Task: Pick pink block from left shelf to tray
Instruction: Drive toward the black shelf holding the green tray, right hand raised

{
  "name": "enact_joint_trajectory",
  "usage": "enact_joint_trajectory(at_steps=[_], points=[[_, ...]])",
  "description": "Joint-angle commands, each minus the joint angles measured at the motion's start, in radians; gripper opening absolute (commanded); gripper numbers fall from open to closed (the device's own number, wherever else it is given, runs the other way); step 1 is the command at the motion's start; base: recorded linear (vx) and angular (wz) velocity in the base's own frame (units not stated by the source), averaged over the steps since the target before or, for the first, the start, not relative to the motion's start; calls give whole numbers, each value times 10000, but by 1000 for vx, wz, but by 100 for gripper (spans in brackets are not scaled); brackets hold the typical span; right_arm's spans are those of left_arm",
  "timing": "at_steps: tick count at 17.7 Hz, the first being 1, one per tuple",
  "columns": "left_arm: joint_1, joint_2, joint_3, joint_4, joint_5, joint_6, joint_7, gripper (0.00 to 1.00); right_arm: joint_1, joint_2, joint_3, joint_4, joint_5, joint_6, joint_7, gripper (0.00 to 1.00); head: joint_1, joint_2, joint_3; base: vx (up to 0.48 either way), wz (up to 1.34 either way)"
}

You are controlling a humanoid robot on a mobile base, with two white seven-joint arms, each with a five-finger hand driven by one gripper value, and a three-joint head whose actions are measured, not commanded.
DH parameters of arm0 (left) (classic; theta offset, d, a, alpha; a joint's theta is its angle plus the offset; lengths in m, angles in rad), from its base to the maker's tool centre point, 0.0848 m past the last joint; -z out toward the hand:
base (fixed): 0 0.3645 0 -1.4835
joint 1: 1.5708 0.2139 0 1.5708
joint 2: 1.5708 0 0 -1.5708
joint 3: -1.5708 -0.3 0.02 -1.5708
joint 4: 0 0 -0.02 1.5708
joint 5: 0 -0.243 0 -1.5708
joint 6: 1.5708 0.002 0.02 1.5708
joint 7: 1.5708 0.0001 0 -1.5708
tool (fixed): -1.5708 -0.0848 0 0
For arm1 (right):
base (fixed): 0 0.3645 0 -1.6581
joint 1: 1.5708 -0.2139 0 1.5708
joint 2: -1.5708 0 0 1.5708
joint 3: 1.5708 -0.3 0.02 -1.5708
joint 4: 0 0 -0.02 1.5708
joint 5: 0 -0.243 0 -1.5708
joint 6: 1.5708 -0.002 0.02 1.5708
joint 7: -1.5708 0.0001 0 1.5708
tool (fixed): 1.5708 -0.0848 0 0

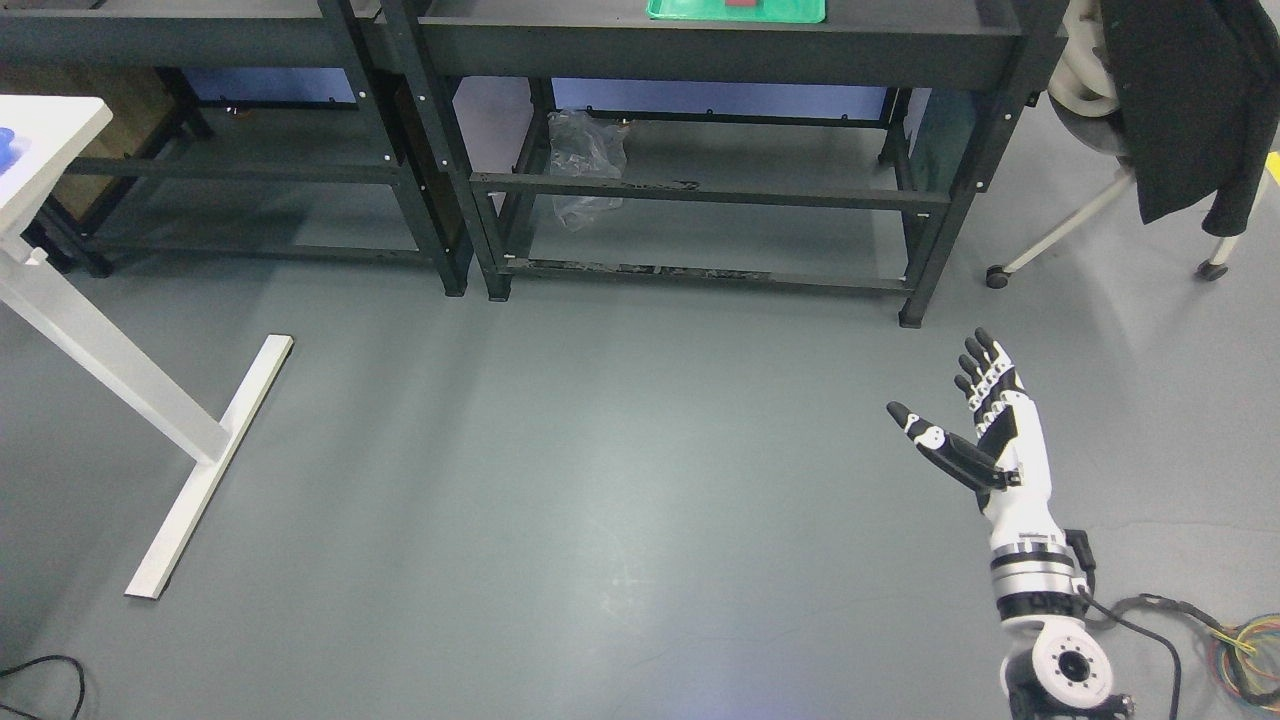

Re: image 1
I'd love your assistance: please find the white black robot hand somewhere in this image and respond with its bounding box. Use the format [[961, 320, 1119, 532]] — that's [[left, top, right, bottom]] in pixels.
[[886, 328, 1065, 550]]

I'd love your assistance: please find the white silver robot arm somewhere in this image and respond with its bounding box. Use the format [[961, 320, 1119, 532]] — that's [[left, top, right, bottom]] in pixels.
[[989, 529, 1135, 719]]

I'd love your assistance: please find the black metal right shelf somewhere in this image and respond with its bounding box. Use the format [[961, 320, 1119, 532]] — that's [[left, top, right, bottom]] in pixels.
[[381, 1, 1068, 328]]

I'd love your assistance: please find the black metal shelf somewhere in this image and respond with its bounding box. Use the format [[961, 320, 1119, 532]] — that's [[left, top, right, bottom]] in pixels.
[[381, 1, 1068, 328], [3, 1, 472, 297]]

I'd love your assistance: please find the green plastic tray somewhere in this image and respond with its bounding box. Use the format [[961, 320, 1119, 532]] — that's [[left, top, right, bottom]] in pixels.
[[645, 0, 827, 24]]

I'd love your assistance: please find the black metal left shelf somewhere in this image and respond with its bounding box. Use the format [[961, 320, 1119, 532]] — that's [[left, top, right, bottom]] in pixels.
[[3, 1, 472, 297]]

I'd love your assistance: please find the blue plastic tray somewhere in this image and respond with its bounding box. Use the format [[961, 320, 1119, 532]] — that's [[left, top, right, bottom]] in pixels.
[[0, 127, 26, 176]]

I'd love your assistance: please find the white office chair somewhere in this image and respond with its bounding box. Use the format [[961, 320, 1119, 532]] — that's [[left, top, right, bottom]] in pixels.
[[986, 0, 1280, 291]]

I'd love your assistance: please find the black jacket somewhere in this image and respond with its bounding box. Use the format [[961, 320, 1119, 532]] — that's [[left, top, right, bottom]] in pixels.
[[1101, 1, 1279, 237]]

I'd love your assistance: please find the clear plastic bag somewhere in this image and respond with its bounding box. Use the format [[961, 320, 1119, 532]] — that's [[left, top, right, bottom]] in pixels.
[[547, 109, 630, 232]]

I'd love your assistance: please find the white table with leg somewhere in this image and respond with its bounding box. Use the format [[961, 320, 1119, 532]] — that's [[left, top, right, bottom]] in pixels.
[[1, 95, 294, 601]]

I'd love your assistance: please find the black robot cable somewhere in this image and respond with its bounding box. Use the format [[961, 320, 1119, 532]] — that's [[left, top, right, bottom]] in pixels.
[[1066, 528, 1242, 720]]

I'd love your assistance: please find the coloured wire bundle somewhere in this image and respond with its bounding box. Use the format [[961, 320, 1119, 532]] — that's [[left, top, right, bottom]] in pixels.
[[1208, 614, 1280, 714]]

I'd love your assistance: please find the black floor cable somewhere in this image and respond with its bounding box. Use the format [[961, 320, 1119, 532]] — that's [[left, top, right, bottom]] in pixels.
[[0, 655, 87, 720]]

